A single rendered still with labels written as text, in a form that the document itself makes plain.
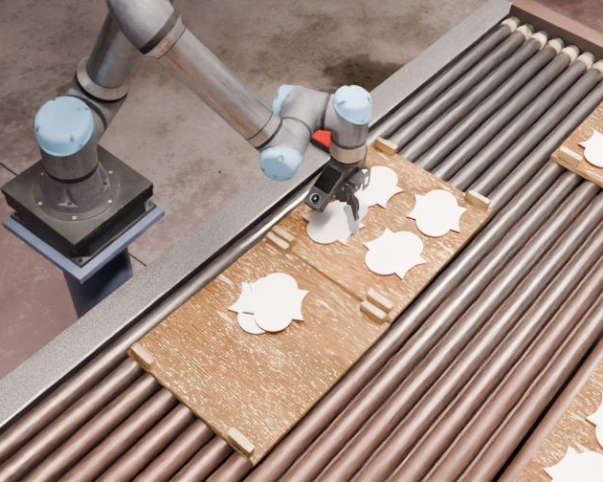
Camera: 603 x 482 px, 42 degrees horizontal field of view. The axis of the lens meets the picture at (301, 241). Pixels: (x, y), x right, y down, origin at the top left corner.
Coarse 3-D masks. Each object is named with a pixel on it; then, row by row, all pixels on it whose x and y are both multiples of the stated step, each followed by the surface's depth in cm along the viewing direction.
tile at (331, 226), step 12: (336, 204) 181; (312, 216) 179; (324, 216) 179; (336, 216) 179; (312, 228) 177; (324, 228) 177; (336, 228) 177; (348, 228) 177; (360, 228) 177; (312, 240) 175; (324, 240) 174; (336, 240) 175
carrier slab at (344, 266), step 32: (384, 160) 192; (416, 192) 186; (288, 224) 178; (384, 224) 179; (480, 224) 181; (320, 256) 172; (352, 256) 173; (448, 256) 174; (352, 288) 167; (384, 288) 168; (416, 288) 168
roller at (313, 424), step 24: (552, 168) 195; (528, 192) 190; (504, 216) 184; (480, 240) 179; (456, 264) 175; (432, 288) 170; (408, 312) 166; (384, 336) 163; (408, 336) 164; (360, 360) 159; (384, 360) 160; (336, 384) 155; (360, 384) 156; (336, 408) 152; (312, 432) 148; (288, 456) 145; (264, 480) 142
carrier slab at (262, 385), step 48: (240, 288) 166; (336, 288) 167; (192, 336) 158; (240, 336) 159; (288, 336) 159; (336, 336) 160; (192, 384) 151; (240, 384) 152; (288, 384) 152; (240, 432) 145
